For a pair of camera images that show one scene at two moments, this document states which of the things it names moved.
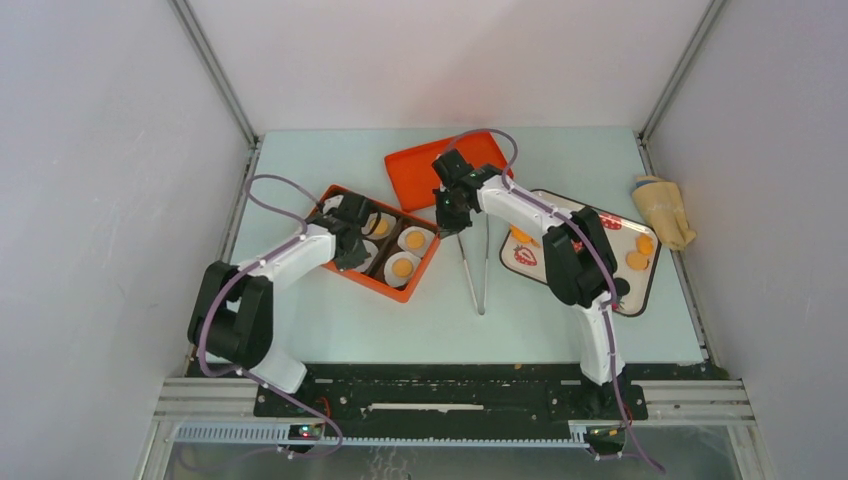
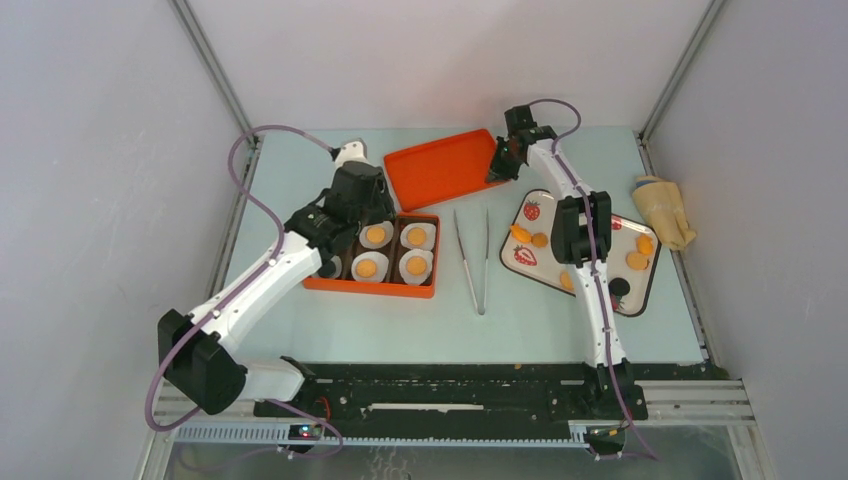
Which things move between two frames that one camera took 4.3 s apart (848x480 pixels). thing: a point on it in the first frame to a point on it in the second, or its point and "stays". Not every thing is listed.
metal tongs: x=479 y=311 stays
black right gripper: x=443 y=223 to x=496 y=174
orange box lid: x=412 y=172 stays
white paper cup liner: x=400 y=267 to x=415 y=266
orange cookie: x=402 y=267 to x=416 y=266
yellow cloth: x=662 y=203 stays
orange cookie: x=415 y=239 stays
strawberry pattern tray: x=635 y=248 stays
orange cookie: x=645 y=244 stays
